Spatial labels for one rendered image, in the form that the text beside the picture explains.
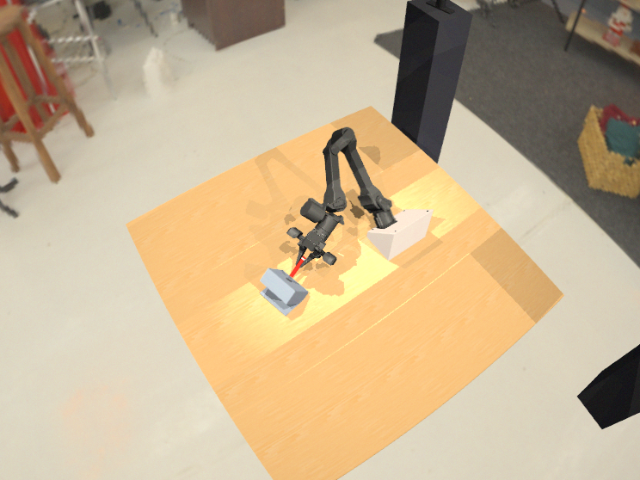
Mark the red peg with white band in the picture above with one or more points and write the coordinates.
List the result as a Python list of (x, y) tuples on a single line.
[(297, 266)]

